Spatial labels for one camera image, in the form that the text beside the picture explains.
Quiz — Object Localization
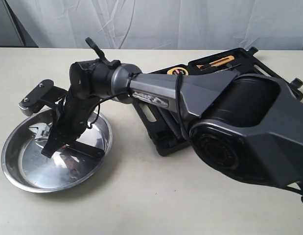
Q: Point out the black plastic tool case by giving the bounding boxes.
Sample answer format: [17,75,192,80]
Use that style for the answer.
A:
[132,47,303,157]

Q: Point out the silver adjustable wrench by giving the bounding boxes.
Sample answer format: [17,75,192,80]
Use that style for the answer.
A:
[28,122,50,141]

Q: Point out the white wrinkled backdrop curtain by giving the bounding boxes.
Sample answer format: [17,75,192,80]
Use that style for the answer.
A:
[0,0,303,50]

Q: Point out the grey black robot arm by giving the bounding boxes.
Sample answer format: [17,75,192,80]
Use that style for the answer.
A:
[42,60,303,189]

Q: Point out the yellow tape measure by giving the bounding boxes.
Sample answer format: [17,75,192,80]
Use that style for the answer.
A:
[166,67,189,75]

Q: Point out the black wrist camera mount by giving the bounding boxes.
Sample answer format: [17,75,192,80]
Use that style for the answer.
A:
[18,79,67,117]

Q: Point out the yellow utility knife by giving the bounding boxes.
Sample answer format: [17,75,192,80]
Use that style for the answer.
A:
[197,55,235,70]

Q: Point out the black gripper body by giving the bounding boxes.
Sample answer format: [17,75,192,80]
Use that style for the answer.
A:
[42,92,105,160]

